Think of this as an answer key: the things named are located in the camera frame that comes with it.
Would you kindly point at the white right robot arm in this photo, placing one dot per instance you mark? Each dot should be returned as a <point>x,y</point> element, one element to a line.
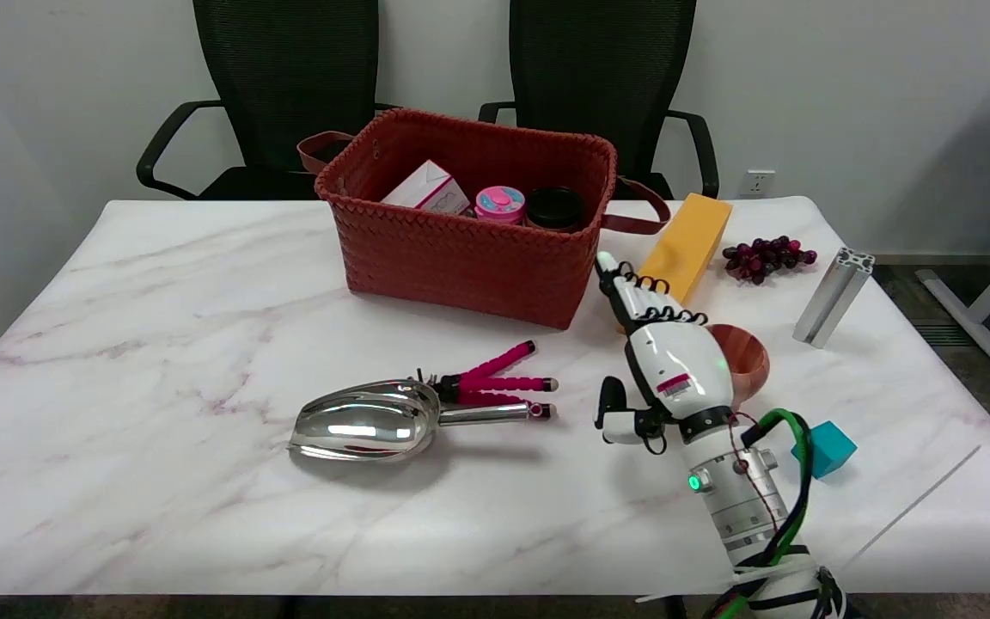
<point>740,499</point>

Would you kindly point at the white wall socket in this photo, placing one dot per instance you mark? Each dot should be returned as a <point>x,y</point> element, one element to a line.
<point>759,183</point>

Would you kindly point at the dark red grape bunch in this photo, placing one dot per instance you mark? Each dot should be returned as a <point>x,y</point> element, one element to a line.
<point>766,256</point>

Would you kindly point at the pink lidded jar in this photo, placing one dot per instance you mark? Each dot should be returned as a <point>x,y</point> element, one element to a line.
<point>499,205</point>

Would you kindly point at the pink flexible mini tripod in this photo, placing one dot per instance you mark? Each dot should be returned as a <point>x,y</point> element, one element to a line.
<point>495,383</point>

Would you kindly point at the white desk frame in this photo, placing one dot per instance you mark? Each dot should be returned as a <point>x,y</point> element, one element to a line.
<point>985,301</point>

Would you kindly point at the white pink carton box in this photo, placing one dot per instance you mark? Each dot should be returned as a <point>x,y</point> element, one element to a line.
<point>426,191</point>

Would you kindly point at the wooden cup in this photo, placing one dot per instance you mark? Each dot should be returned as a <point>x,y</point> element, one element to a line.
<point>748,361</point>

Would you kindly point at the silver aluminium rectangular block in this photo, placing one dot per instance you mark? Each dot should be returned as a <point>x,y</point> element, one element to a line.
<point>834,297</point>

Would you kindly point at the black lidded jar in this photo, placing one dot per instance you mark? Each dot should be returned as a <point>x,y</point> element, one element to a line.
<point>554,209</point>

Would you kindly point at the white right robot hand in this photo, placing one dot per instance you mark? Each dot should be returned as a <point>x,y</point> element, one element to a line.
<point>675,357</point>

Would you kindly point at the black mesh office chair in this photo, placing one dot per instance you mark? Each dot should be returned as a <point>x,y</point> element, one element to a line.
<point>284,86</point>
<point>602,86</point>

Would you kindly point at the yellow rectangular block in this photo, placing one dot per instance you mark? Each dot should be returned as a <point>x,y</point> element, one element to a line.
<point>688,245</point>

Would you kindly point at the shiny metal scoop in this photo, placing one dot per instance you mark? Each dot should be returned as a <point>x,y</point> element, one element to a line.
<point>375,421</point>

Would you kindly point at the red woven basket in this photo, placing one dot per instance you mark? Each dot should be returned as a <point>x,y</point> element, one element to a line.
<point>469,249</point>

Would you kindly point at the teal cube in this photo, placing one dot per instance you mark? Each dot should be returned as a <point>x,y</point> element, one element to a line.
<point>830,449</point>

